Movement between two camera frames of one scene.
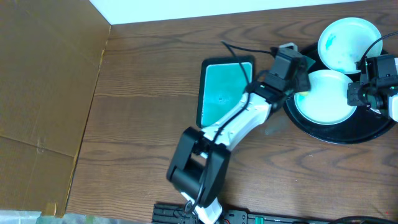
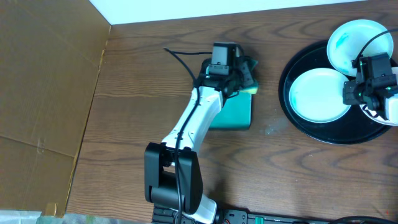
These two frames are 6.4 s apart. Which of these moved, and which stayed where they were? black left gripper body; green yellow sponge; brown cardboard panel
Moved: green yellow sponge; black left gripper body
Stayed: brown cardboard panel
